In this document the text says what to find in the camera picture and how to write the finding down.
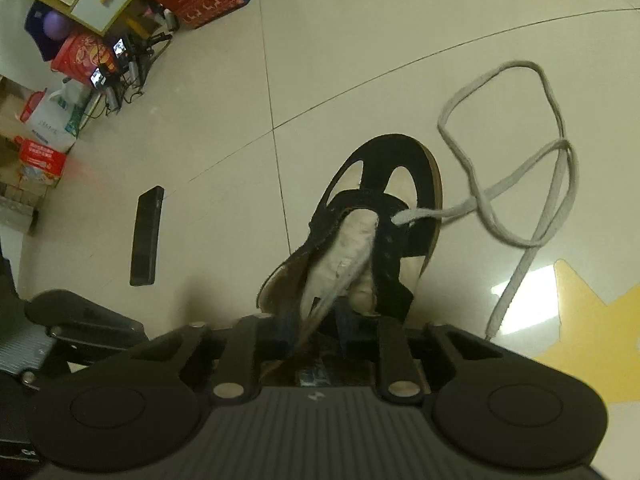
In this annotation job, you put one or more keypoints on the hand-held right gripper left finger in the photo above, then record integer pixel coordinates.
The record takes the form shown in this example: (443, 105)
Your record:
(277, 337)

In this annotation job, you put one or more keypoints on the black and beige shoe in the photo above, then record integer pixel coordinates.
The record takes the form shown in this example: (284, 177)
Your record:
(390, 155)

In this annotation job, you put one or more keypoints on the black smartphone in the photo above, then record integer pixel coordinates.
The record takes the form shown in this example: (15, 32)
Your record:
(146, 235)

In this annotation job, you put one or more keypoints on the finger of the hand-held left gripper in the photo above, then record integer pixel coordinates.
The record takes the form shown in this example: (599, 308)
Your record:
(80, 315)

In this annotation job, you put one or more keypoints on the small red carton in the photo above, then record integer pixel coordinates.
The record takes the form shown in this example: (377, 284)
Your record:
(42, 162)

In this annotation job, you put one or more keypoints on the yellow star floor sticker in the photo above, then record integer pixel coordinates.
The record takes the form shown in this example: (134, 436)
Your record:
(590, 340)

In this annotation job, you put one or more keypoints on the grey shoelace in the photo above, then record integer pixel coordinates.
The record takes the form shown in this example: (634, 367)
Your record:
(522, 270)

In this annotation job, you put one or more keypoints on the white plastic bag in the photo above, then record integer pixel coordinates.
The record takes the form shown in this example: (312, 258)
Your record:
(55, 115)

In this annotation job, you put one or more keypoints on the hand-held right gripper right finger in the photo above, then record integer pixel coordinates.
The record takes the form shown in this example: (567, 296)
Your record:
(350, 332)

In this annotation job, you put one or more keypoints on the purple ball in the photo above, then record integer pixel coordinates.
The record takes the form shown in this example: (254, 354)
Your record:
(56, 25)

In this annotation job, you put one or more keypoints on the red snack box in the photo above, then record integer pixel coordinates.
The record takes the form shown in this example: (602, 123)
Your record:
(82, 55)

